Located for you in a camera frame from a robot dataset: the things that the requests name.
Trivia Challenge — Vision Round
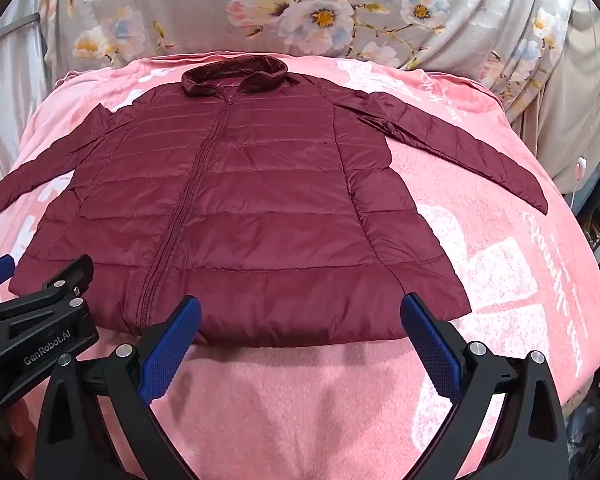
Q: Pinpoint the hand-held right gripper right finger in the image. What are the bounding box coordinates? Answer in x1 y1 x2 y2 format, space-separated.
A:
399 292 573 480

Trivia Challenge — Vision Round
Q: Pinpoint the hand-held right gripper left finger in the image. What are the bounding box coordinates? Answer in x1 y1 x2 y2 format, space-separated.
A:
34 294 203 480

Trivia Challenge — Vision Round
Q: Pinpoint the maroon puffer jacket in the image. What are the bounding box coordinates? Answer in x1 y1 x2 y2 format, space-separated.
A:
0 54 548 346

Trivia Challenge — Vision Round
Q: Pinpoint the pink printed blanket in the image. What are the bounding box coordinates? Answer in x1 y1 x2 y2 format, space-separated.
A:
0 52 600 480

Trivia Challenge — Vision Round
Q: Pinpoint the white curtain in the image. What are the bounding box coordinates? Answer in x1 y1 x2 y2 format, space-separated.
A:
0 0 56 181

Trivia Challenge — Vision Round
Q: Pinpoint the beige cloth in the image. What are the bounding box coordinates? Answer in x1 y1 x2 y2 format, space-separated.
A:
500 0 600 196

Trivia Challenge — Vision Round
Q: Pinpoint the grey floral bed sheet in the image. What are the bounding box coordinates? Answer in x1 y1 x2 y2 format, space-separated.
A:
37 0 581 126

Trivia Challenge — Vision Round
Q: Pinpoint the white charger cable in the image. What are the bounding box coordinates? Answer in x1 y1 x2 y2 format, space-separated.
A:
569 156 589 207

